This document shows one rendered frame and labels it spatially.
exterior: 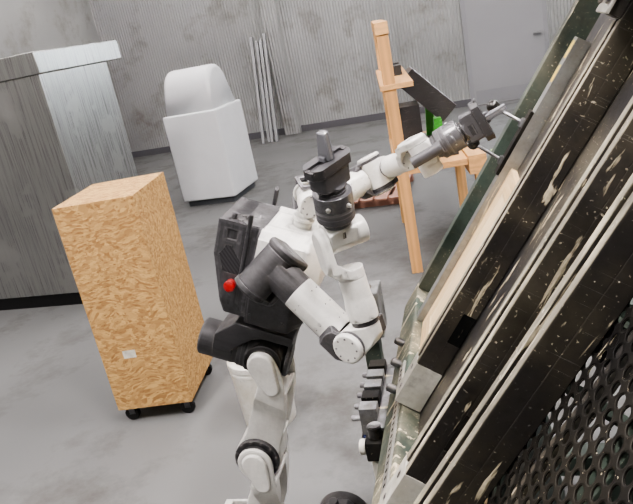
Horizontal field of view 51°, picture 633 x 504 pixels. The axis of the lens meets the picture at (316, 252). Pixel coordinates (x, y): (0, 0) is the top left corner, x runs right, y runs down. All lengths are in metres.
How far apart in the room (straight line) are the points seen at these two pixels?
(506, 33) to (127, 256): 9.42
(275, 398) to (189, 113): 6.40
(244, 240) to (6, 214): 4.38
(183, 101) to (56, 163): 2.97
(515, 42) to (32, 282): 8.67
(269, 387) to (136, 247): 1.58
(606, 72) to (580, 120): 0.10
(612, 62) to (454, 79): 10.64
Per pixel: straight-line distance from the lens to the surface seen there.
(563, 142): 1.48
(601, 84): 1.48
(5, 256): 6.19
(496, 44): 11.96
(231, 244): 1.79
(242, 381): 3.29
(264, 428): 2.11
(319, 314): 1.58
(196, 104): 8.14
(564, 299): 0.94
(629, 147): 1.08
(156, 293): 3.44
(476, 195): 2.26
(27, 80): 5.55
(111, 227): 3.39
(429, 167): 1.94
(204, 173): 8.23
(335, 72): 12.33
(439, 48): 12.04
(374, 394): 2.07
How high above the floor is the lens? 1.85
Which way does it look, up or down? 19 degrees down
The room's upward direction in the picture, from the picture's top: 11 degrees counter-clockwise
